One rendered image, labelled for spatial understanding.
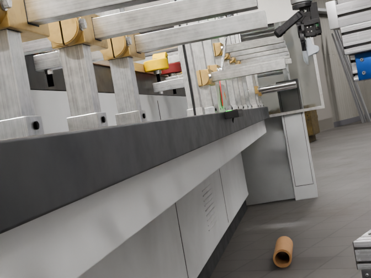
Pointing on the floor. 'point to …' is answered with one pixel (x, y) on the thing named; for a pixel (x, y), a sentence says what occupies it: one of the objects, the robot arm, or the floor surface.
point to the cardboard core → (283, 252)
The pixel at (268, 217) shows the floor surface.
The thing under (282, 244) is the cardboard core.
